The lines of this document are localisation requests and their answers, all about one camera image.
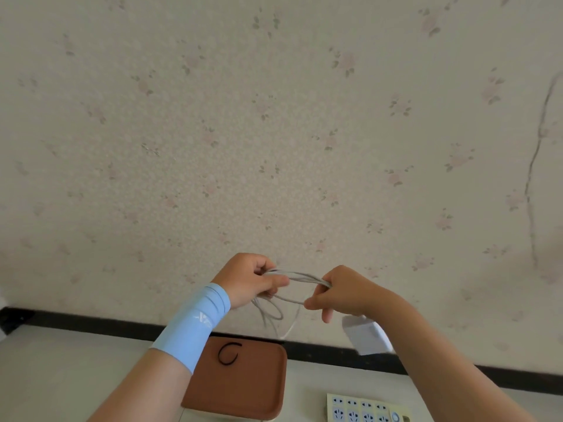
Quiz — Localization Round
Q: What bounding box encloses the person's right forearm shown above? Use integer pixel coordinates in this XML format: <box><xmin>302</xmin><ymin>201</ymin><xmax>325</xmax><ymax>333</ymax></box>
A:
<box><xmin>374</xmin><ymin>289</ymin><xmax>539</xmax><ymax>422</ymax></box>

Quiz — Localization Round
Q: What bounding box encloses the person's left hand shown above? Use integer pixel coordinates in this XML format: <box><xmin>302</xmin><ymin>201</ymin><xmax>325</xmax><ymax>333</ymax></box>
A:
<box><xmin>211</xmin><ymin>253</ymin><xmax>291</xmax><ymax>310</ymax></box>

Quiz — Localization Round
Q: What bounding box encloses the white power adapter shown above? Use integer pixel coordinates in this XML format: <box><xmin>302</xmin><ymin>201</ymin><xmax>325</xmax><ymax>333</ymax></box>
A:
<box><xmin>342</xmin><ymin>315</ymin><xmax>394</xmax><ymax>356</ymax></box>

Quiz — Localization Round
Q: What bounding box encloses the white cable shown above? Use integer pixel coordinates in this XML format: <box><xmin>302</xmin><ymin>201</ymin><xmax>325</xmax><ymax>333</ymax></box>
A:
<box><xmin>252</xmin><ymin>268</ymin><xmax>333</xmax><ymax>341</ymax></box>

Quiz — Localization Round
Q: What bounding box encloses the white power strip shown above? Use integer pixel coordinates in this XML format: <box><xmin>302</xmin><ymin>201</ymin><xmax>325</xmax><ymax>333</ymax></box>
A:
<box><xmin>326</xmin><ymin>393</ymin><xmax>412</xmax><ymax>422</ymax></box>

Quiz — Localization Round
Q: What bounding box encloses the brown rectangular tray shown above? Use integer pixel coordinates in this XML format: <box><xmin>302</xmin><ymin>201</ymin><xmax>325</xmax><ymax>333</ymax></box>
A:
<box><xmin>181</xmin><ymin>336</ymin><xmax>288</xmax><ymax>421</ymax></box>

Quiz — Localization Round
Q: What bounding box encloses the person's left forearm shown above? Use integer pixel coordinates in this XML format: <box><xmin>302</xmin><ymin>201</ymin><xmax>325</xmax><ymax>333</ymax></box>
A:
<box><xmin>88</xmin><ymin>348</ymin><xmax>193</xmax><ymax>422</ymax></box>

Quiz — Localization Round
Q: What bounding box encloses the person's right hand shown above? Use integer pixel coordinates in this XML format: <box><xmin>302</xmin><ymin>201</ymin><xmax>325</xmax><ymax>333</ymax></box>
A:
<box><xmin>303</xmin><ymin>265</ymin><xmax>396</xmax><ymax>324</ymax></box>

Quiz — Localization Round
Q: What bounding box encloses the light blue wrist sleeve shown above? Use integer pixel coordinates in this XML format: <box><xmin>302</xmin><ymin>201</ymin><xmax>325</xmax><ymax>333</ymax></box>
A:
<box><xmin>150</xmin><ymin>283</ymin><xmax>231</xmax><ymax>375</ymax></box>

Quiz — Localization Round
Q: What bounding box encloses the black hair tie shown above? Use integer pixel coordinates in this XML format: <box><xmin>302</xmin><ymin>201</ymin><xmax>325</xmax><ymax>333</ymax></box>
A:
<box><xmin>217</xmin><ymin>342</ymin><xmax>243</xmax><ymax>366</ymax></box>

